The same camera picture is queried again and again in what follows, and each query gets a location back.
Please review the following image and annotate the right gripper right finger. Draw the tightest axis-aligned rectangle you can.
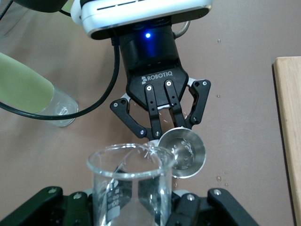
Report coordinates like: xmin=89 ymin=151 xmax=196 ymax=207
xmin=167 ymin=187 xmax=260 ymax=226

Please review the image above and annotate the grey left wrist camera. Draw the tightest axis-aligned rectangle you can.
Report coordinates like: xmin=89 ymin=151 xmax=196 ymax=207
xmin=70 ymin=0 xmax=214 ymax=40

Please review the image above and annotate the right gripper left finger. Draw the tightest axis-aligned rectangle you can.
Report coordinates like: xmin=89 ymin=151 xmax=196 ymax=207
xmin=0 ymin=186 xmax=95 ymax=226

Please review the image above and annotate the green sleeved glass bottle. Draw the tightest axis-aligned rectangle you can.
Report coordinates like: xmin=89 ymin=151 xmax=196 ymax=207
xmin=0 ymin=52 xmax=79 ymax=128

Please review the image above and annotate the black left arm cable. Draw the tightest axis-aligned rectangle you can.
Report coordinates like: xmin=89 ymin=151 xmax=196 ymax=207
xmin=0 ymin=35 xmax=122 ymax=121

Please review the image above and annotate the wooden cutting board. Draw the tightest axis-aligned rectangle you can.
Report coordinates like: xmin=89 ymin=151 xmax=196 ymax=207
xmin=272 ymin=56 xmax=301 ymax=226

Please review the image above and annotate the brown table cover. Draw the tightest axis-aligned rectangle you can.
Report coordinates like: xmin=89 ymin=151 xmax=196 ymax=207
xmin=0 ymin=0 xmax=301 ymax=226

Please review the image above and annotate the clear glass beaker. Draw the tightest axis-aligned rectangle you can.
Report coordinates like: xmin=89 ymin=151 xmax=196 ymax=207
xmin=86 ymin=142 xmax=176 ymax=226

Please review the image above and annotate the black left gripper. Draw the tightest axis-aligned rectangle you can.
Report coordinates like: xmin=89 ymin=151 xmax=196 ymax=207
xmin=110 ymin=23 xmax=212 ymax=142

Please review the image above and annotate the steel double jigger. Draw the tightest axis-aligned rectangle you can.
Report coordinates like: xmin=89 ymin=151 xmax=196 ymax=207
xmin=158 ymin=127 xmax=207 ymax=180

